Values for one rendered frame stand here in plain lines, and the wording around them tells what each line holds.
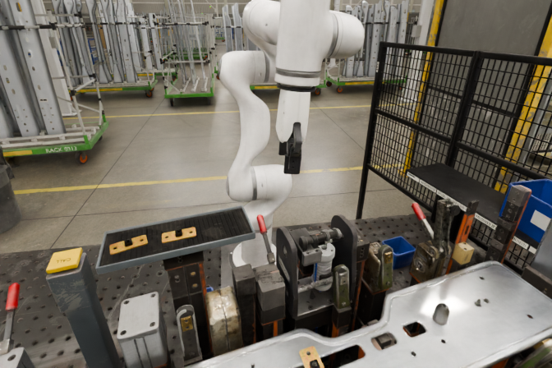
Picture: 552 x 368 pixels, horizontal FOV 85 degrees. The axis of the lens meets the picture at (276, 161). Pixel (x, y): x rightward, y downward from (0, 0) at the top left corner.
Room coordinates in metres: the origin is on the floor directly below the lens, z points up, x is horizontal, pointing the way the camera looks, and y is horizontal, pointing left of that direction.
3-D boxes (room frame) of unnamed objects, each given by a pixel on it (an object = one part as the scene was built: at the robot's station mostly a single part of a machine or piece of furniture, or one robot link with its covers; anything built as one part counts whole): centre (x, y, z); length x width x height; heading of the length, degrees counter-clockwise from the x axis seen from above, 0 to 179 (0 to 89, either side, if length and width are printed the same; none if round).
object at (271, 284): (0.57, 0.02, 0.89); 0.13 x 0.11 x 0.38; 20
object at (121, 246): (0.59, 0.36, 1.17); 0.08 x 0.04 x 0.01; 119
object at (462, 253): (0.69, -0.55, 0.88); 0.04 x 0.04 x 0.36; 20
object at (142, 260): (0.63, 0.25, 1.16); 0.37 x 0.14 x 0.02; 110
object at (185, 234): (0.62, 0.25, 1.17); 0.08 x 0.04 x 0.01; 109
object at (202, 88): (7.19, 1.96, 0.88); 1.91 x 1.00 x 1.76; 10
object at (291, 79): (0.58, -0.04, 1.57); 0.09 x 0.08 x 0.03; 6
